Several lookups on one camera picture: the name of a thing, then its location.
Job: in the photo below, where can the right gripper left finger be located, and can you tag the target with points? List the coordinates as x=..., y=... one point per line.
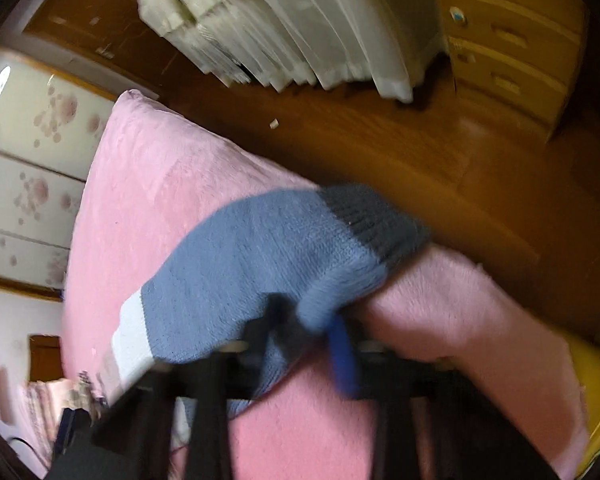
x=133, y=438

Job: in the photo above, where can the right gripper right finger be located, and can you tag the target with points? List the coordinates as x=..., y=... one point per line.
x=432, y=420

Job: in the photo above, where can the colour block knit sweater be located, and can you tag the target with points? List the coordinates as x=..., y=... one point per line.
x=304, y=253

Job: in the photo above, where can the folded pink quilt stack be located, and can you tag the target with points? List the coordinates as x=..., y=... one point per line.
x=40, y=406

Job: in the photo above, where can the yellow object under bed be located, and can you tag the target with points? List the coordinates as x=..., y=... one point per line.
x=595, y=389

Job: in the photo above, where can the pink bed blanket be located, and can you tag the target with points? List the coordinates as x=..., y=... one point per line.
x=181, y=237

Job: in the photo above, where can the floral sliding wardrobe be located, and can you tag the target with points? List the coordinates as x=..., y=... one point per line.
x=50, y=126

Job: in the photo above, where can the wooden drawer desk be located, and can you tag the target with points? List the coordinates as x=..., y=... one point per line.
x=522, y=56

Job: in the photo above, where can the cream lace covered furniture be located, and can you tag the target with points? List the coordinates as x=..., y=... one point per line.
x=283, y=42

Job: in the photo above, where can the dark brown wooden door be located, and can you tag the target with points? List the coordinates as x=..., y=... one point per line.
x=111, y=33

